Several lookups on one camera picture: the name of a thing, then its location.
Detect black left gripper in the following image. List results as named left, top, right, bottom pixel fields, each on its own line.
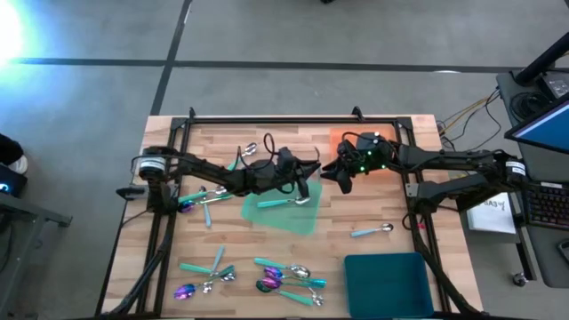
left=252, top=158, right=322, bottom=199

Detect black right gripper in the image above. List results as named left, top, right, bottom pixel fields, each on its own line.
left=319, top=140, right=396, bottom=196

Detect translucent green plastic bin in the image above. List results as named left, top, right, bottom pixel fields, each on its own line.
left=240, top=177, right=325, bottom=236

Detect light blue handled spoon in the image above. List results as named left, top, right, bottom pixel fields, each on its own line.
left=202, top=244, right=227, bottom=294
left=198, top=185, right=213, bottom=228
left=349, top=222, right=395, bottom=238

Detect iridescent purple metal spoon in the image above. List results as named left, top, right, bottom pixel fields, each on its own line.
left=260, top=276, right=312, bottom=294
left=173, top=265, right=236, bottom=300
left=263, top=266, right=312, bottom=284
left=177, top=193, right=235, bottom=214

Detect dark teal plastic bin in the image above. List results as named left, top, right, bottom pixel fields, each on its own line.
left=343, top=252, right=436, bottom=319

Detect white paper sheet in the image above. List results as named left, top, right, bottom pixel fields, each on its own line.
left=465, top=191, right=517, bottom=236

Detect black keyboard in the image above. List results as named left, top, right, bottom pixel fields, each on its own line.
left=523, top=180, right=569, bottom=231

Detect computer monitor with blue screen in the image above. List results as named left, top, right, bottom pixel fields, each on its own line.
left=504, top=98, right=569, bottom=156

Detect black power box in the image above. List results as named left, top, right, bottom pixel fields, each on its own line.
left=540, top=70, right=569, bottom=101

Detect black pole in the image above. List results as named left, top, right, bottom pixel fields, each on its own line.
left=514, top=31, right=569, bottom=86

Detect black side stand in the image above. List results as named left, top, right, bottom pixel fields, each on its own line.
left=0, top=190, right=73, bottom=308

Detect person's foot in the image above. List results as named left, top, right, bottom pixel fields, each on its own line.
left=0, top=132, right=29, bottom=175

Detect black box with blue light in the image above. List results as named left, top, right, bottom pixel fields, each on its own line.
left=0, top=163, right=28, bottom=199

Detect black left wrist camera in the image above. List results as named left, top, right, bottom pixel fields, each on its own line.
left=276, top=146, right=298, bottom=169

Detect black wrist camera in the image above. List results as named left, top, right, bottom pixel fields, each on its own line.
left=355, top=132, right=384, bottom=152
left=276, top=146, right=298, bottom=169

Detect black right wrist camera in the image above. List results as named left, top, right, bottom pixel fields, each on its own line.
left=355, top=132, right=384, bottom=152

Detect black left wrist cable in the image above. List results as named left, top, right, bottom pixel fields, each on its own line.
left=237, top=132, right=276, bottom=170

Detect yellow and black cables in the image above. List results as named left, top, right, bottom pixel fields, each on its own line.
left=437, top=88, right=501, bottom=152

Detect black clamp bracket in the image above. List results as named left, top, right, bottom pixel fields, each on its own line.
left=116, top=185, right=148, bottom=201

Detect coiled black cable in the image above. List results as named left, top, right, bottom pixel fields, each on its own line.
left=509, top=91, right=541, bottom=120

